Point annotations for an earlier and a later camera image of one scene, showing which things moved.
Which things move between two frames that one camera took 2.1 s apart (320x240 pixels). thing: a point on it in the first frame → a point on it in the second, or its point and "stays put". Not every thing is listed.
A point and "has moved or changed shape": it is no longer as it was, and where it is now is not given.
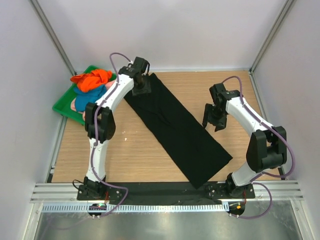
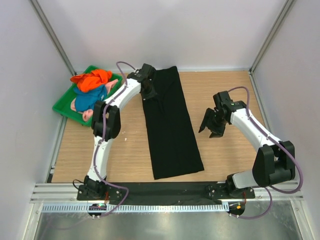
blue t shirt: (83, 97) stays put
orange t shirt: (89, 81) stays put
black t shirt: (195, 153) has moved or changed shape
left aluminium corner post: (38, 9) stays put
